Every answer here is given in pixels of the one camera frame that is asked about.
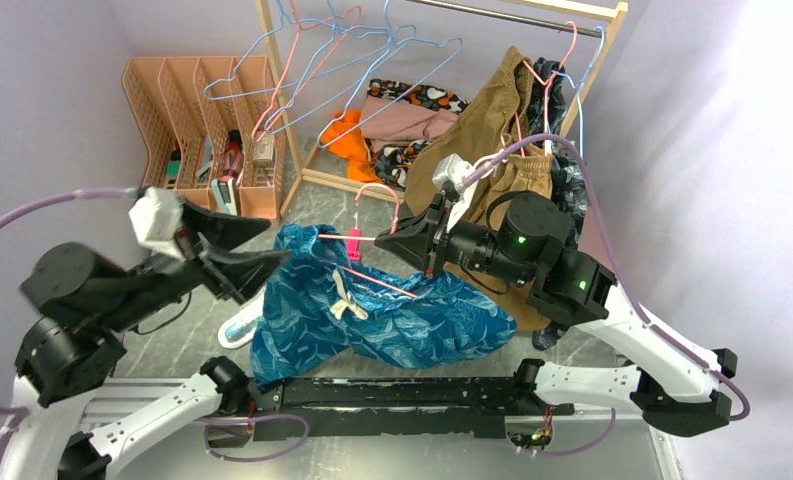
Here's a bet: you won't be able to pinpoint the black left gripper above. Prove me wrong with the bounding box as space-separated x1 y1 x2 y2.
103 192 295 329

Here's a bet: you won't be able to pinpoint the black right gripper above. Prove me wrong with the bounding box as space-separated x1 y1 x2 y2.
376 193 534 286

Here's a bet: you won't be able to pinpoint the pink wire hanger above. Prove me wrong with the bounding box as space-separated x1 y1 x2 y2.
317 183 420 299

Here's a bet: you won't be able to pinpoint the blue leaf-print shorts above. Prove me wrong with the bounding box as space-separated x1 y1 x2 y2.
250 224 517 386

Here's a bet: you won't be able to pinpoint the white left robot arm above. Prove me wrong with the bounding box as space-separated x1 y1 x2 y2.
0 187 290 479

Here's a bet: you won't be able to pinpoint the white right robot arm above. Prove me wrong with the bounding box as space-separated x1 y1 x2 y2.
374 191 737 438

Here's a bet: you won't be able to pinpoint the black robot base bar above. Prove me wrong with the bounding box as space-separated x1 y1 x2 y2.
217 377 574 441

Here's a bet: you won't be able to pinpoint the brown hanging shorts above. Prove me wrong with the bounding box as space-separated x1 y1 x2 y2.
404 48 574 332

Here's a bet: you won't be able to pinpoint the pink plastic clip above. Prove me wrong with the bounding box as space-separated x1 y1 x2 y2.
347 228 362 262

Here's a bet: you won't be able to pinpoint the toothbrush blister pack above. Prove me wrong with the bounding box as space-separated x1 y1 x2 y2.
217 298 263 350

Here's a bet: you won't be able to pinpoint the black orange patterned garment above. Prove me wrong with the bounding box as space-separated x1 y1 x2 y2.
365 78 469 189

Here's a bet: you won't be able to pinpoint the wooden clothes rack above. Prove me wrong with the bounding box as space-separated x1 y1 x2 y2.
263 1 628 215

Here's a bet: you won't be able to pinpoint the pink folded garment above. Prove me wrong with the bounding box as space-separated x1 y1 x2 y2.
358 96 458 143

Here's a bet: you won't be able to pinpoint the peach plastic desk organizer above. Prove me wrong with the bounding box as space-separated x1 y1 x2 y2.
122 55 288 221

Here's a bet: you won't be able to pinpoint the dark patterned hanging garment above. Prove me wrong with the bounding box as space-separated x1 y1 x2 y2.
521 57 589 352

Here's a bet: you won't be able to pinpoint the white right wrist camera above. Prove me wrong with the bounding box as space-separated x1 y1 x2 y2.
431 153 493 232

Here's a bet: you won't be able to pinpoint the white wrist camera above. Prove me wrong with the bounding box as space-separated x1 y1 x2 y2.
128 187 185 261
431 153 493 232

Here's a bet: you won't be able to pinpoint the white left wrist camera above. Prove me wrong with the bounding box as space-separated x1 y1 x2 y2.
128 187 185 261

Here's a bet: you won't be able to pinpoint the blue wire hanger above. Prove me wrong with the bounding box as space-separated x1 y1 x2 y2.
203 1 396 101

